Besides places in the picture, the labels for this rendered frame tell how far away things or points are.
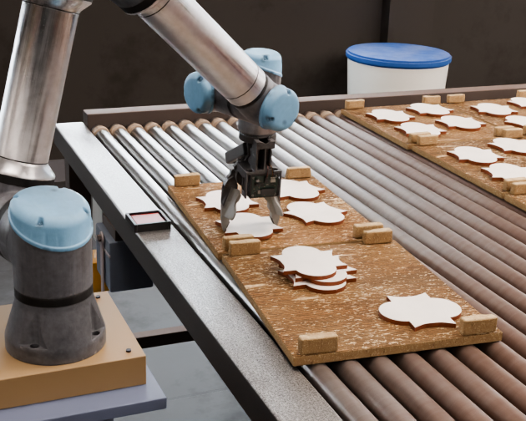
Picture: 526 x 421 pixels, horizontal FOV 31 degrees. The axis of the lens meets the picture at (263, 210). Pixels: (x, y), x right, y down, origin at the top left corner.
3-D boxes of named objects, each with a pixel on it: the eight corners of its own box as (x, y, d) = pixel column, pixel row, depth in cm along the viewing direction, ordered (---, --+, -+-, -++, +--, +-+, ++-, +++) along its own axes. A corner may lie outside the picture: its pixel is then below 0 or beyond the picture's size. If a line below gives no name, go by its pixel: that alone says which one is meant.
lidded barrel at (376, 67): (405, 155, 580) (415, 40, 557) (459, 185, 530) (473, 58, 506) (321, 164, 559) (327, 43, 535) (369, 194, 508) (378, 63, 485)
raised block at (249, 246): (230, 257, 175) (230, 243, 174) (227, 253, 177) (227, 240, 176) (260, 254, 177) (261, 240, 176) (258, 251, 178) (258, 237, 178)
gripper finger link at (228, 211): (217, 235, 181) (239, 194, 179) (209, 223, 187) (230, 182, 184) (231, 240, 183) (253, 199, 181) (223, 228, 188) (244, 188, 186)
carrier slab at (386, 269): (293, 367, 140) (293, 357, 140) (221, 261, 177) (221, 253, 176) (502, 341, 150) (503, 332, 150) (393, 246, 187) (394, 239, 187)
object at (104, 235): (105, 308, 213) (103, 232, 206) (91, 284, 225) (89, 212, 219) (154, 301, 217) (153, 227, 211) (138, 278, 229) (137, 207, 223)
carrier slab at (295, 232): (218, 261, 177) (218, 252, 177) (167, 192, 214) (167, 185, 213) (387, 244, 188) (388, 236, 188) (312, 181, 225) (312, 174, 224)
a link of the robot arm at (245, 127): (233, 104, 179) (274, 103, 182) (232, 127, 181) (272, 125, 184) (245, 116, 173) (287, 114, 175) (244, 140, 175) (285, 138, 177)
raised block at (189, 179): (174, 187, 212) (174, 175, 211) (173, 185, 214) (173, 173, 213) (200, 185, 214) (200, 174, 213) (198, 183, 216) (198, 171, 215)
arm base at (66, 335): (21, 374, 136) (17, 311, 132) (-7, 329, 148) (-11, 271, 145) (120, 352, 143) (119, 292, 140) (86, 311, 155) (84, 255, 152)
